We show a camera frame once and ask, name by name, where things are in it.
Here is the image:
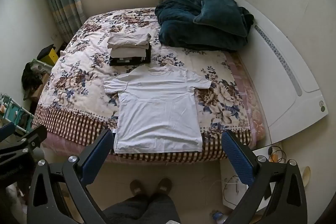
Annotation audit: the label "white nightstand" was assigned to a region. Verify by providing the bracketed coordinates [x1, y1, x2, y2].
[220, 145, 290, 212]

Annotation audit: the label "beige folded garment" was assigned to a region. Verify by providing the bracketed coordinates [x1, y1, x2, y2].
[107, 32, 152, 47]

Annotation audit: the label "dark bag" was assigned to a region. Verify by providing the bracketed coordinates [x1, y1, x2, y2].
[21, 61, 45, 102]

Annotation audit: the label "white curved headboard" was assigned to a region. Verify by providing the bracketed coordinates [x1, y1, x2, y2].
[219, 0, 329, 146]

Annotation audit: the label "brown slipper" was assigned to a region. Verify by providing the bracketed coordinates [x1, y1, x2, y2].
[130, 179, 148, 197]
[155, 178, 173, 195]

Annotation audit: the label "person's legs in grey trousers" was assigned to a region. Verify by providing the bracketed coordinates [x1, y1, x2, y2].
[103, 194, 181, 224]

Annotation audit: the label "yellow box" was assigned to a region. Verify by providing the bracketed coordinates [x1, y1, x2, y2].
[45, 48, 58, 65]

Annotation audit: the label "teal plush pillow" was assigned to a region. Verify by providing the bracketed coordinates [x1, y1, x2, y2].
[193, 0, 250, 37]

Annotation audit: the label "white folded garment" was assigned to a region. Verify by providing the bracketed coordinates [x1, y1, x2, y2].
[110, 45, 149, 58]

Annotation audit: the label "floral plush blanket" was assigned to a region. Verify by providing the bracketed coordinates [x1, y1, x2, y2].
[34, 7, 253, 163]

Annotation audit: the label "black cloth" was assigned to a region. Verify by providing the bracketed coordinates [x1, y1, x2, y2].
[37, 44, 55, 60]

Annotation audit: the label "black cable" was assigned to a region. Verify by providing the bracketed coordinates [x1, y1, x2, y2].
[268, 146, 287, 163]

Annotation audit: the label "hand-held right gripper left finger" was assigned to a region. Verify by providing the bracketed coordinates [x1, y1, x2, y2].
[26, 130, 114, 224]

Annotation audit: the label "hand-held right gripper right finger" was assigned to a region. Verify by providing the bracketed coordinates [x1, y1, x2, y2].
[221, 130, 307, 224]

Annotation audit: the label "cream round object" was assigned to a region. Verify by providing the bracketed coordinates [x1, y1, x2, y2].
[301, 166, 312, 188]

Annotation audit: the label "white t-shirt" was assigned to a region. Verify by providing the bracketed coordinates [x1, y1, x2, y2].
[103, 64, 213, 154]

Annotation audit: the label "teal plush blanket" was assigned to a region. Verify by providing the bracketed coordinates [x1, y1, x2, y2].
[155, 0, 255, 51]

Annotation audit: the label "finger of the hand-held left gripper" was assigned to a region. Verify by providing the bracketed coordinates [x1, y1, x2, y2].
[0, 124, 48, 160]
[0, 122, 15, 138]

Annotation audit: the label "cardboard box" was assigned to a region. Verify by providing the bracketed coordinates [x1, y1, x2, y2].
[31, 74, 51, 99]

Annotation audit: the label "white and green rack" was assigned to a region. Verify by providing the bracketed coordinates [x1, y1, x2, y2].
[0, 93, 35, 136]

